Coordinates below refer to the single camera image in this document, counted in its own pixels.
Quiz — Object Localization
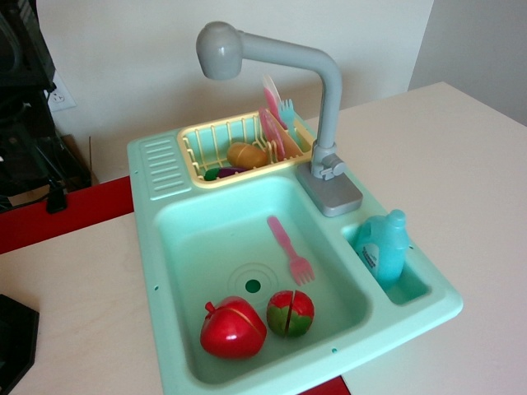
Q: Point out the mint green toy sink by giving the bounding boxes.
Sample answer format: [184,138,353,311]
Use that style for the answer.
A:
[128,128,463,394]

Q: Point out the black clamp on table edge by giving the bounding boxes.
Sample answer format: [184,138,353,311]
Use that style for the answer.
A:
[46,182,68,214]

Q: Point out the grey toy faucet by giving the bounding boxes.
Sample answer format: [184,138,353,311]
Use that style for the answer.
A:
[196,21,362,217]

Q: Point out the pink toy fork in basin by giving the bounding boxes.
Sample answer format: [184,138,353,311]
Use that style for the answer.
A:
[267,216,315,286]

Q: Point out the yellow dish rack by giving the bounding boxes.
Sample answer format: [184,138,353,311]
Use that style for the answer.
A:
[177,111,315,188]

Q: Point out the blue toy fork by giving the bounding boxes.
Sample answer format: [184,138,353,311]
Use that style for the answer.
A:
[278,99,296,137]

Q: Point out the white wall outlet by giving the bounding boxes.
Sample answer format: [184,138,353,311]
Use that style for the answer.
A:
[47,72,77,113]

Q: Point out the purple toy eggplant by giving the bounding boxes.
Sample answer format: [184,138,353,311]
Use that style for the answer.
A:
[203,166,246,181]

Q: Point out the black block at left edge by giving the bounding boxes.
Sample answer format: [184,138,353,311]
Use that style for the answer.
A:
[1,295,40,394]

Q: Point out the red toy apple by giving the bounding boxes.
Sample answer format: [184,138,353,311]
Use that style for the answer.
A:
[200,296,267,360]

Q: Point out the blue toy detergent bottle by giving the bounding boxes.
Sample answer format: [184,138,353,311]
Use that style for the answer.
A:
[352,209,409,290]

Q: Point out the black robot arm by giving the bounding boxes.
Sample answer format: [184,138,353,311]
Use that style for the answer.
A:
[1,0,55,91]

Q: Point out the pink toy plate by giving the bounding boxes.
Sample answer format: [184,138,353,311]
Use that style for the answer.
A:
[259,107,285,161]

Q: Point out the red toy strawberry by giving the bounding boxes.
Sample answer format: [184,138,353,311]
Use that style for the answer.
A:
[266,290,315,338]

